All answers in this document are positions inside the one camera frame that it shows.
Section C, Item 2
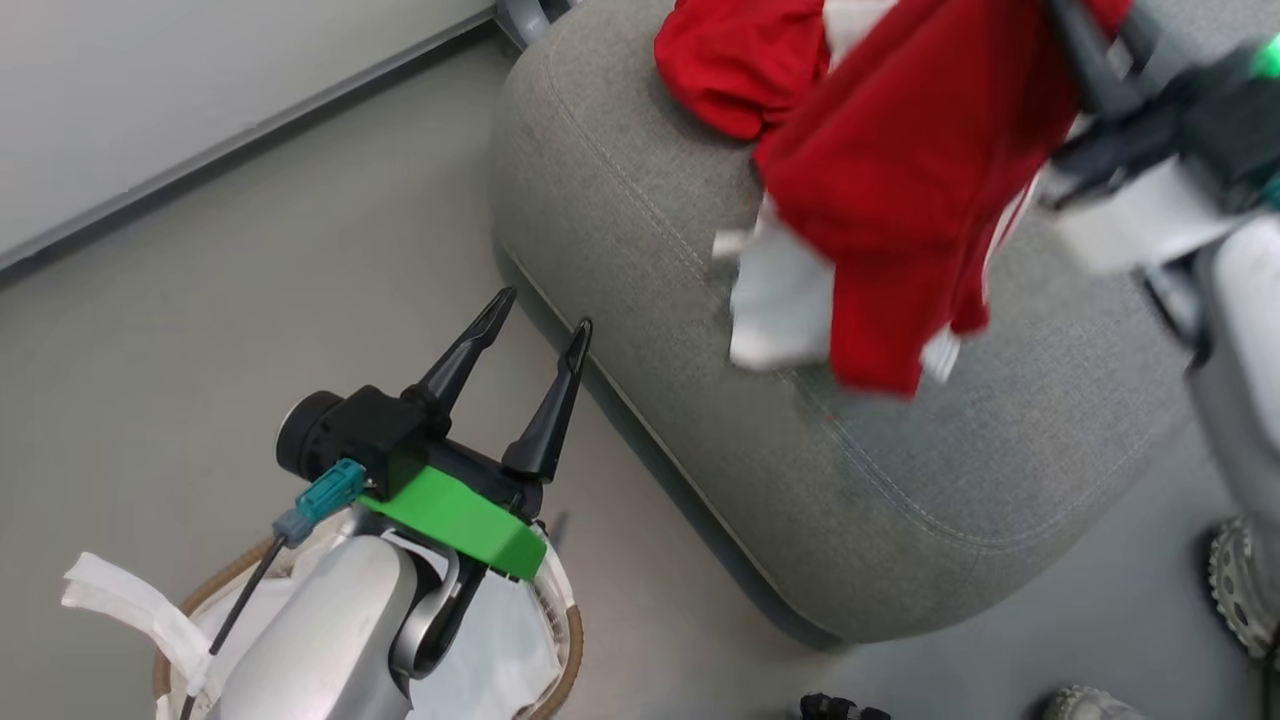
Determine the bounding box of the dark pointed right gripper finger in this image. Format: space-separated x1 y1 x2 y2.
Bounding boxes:
1044 0 1143 120
1117 0 1173 78

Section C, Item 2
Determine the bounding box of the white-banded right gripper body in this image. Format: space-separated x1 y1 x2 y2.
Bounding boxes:
1038 33 1280 278

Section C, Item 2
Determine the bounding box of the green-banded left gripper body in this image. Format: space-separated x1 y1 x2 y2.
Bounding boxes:
358 438 551 585

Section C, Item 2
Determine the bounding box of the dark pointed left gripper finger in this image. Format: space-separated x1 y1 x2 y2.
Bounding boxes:
500 318 595 485
401 286 519 435

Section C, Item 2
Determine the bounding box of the red and white jersey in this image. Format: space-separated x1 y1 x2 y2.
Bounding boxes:
654 0 1137 400

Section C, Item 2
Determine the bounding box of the wicker laundry basket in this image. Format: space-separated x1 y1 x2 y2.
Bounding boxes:
61 515 578 720
152 528 587 720

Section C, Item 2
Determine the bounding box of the grey upholstered ottoman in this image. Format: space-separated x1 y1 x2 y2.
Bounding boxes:
487 0 1236 649

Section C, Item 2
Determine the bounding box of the teal-plugged black cable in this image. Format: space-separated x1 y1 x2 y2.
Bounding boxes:
178 457 368 720

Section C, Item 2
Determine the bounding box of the grey double partition post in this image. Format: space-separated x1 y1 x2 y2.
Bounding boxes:
496 0 576 51

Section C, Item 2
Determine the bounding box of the white partition panel with rail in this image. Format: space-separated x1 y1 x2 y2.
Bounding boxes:
0 0 503 283

